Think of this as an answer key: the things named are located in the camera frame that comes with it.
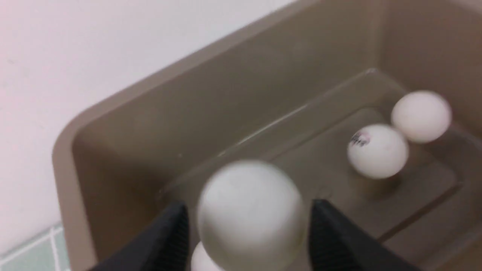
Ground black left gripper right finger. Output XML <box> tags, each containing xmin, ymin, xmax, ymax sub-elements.
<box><xmin>309</xmin><ymin>199</ymin><xmax>418</xmax><ymax>271</ymax></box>

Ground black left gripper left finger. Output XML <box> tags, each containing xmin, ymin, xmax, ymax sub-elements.
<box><xmin>91</xmin><ymin>202</ymin><xmax>190</xmax><ymax>271</ymax></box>

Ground white ball with dark mark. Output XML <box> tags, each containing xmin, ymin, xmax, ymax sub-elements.
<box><xmin>191</xmin><ymin>242</ymin><xmax>224</xmax><ymax>271</ymax></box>

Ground plain white ping-pong ball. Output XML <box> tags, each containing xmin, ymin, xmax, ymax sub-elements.
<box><xmin>197</xmin><ymin>160</ymin><xmax>308</xmax><ymax>271</ymax></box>

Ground white ball with logo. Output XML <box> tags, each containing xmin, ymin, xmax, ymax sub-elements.
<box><xmin>347</xmin><ymin>123</ymin><xmax>409</xmax><ymax>180</ymax></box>

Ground green checkered tablecloth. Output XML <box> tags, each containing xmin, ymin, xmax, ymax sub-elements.
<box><xmin>0</xmin><ymin>222</ymin><xmax>71</xmax><ymax>271</ymax></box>

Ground olive plastic storage bin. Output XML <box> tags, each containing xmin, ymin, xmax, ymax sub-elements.
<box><xmin>53</xmin><ymin>0</ymin><xmax>481</xmax><ymax>271</ymax></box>

